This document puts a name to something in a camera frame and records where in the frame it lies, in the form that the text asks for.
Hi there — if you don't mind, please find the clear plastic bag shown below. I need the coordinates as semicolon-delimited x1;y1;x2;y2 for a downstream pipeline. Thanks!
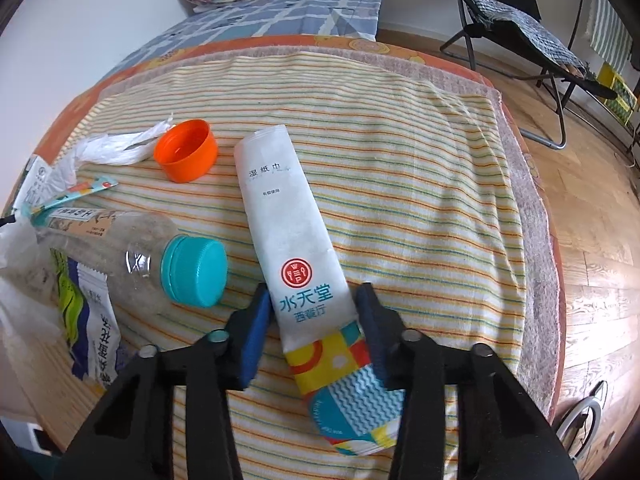
0;215;66;356

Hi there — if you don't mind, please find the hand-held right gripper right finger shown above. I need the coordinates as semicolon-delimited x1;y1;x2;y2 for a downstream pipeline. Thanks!
354;282;581;480

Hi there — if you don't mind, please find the blue checked bed sheet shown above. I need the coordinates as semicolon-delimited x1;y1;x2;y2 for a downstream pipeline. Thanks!
122;0;383;73

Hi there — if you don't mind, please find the white ring light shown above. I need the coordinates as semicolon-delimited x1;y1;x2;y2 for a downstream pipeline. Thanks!
552;380;608;466

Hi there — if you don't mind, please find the teal orange paper sleeve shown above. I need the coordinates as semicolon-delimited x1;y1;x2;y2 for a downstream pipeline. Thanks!
30;174;119;221

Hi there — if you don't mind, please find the blue white snack packet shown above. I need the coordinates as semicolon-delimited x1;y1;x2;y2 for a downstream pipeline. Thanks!
50;250;123;391

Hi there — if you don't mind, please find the striped cloth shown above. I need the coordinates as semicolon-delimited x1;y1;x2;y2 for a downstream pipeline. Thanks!
30;52;526;480

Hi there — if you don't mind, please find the yellow green cloth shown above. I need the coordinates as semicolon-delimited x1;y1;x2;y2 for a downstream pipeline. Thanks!
597;62;638;126

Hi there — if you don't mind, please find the checked chair cushion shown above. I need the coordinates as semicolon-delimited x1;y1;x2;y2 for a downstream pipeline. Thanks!
460;0;588;73

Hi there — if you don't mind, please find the clear bottle with teal cap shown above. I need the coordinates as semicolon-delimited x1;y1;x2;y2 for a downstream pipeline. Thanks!
35;208;229;309

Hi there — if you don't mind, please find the crumpled white plastic wrapper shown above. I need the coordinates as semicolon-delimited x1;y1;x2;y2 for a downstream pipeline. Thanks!
50;112;174;186

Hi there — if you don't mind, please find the orange floral bed sheet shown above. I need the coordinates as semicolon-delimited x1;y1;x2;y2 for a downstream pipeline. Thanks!
32;35;568;421

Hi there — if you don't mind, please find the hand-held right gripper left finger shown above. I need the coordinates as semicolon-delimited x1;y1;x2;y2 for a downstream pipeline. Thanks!
55;282;273;480

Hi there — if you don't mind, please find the orange plastic cap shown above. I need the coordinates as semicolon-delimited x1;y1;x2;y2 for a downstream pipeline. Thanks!
153;119;219;183

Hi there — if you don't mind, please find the white wet wipe packet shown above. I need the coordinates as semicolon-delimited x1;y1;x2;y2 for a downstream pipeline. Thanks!
234;125;406;457

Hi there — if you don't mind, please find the green striped towel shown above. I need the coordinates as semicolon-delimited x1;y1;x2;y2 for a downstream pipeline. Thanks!
587;0;636;73

